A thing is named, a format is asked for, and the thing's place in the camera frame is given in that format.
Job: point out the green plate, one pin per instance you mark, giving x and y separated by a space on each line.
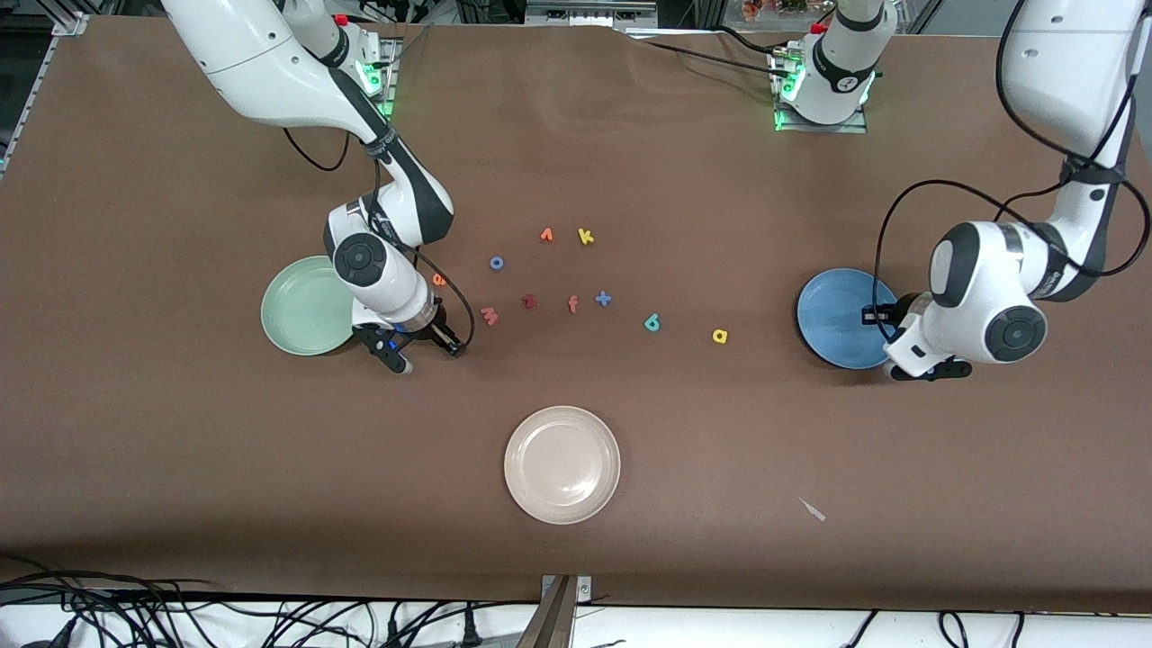
301 310

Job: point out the blue plate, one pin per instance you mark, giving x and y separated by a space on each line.
832 319

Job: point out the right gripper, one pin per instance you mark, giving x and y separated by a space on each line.
433 326

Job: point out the white paper scrap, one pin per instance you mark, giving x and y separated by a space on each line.
813 509

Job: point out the teal letter p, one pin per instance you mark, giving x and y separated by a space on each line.
652 322

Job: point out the metal table edge bracket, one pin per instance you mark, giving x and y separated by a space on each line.
558 612

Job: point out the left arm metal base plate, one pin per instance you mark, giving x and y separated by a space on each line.
783 121

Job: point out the beige plate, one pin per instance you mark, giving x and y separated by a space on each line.
562 465

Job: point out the pink letter m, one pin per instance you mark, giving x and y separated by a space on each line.
489 316

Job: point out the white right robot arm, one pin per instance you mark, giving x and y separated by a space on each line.
270 72

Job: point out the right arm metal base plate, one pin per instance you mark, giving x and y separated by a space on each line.
389 90

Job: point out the aluminium frame rail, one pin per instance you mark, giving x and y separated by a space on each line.
589 13

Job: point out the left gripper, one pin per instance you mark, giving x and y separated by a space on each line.
896 312

